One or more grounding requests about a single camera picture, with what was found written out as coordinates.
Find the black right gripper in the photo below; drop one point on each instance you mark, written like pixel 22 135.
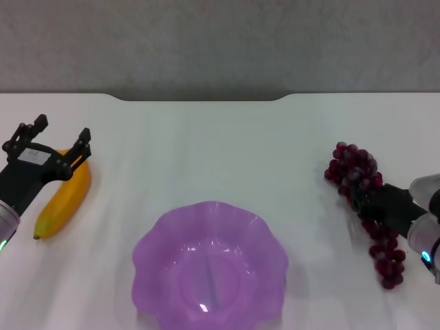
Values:
pixel 388 209

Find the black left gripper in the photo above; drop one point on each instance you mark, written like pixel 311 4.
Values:
pixel 24 178

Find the dark red grape bunch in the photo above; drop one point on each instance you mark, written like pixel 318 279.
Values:
pixel 354 165

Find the yellow banana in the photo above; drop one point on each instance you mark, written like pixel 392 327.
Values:
pixel 65 203

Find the purple wavy plastic bowl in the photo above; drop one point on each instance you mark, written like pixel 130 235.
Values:
pixel 209 261

